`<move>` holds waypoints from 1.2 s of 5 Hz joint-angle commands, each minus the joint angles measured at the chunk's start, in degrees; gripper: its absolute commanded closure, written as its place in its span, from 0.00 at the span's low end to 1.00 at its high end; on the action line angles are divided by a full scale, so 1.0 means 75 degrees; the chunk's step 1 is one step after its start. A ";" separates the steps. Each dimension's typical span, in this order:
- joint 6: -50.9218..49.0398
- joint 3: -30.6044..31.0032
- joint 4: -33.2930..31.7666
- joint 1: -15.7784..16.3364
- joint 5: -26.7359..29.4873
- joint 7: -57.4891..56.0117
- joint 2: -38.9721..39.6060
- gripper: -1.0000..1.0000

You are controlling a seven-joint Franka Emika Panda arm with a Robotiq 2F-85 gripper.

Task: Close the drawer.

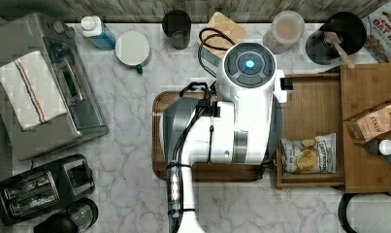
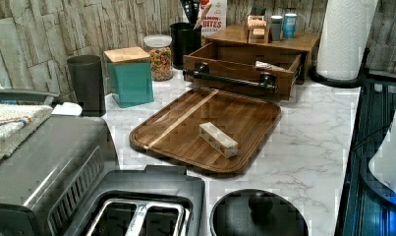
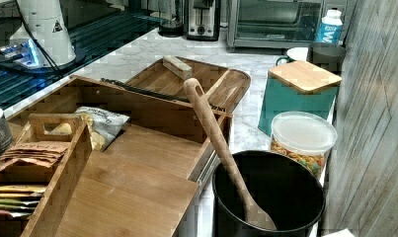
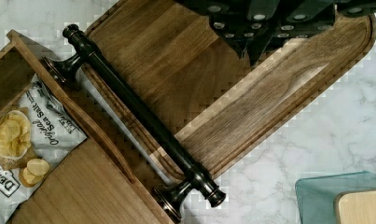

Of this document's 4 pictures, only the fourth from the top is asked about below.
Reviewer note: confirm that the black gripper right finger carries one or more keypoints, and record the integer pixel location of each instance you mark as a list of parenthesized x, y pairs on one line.
[(283, 19)]

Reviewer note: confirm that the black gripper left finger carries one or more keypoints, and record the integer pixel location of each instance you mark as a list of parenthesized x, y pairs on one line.
[(246, 26)]

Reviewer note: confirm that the dark metal drawer handle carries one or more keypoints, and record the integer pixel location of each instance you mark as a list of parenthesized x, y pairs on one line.
[(196, 176)]

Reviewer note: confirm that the wooden drawer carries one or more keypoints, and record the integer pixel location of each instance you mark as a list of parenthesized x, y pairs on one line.
[(87, 187)]

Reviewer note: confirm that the dark wooden cutting board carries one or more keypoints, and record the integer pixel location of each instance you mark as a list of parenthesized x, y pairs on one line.
[(217, 104)]

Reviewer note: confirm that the teal cloth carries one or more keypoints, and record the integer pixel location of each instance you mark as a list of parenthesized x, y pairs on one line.
[(316, 195)]

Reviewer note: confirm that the light wooden board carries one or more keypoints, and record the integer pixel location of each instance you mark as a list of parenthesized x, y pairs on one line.
[(356, 207)]

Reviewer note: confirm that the white potato chip bag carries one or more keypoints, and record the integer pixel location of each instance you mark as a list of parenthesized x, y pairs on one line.
[(35, 136)]

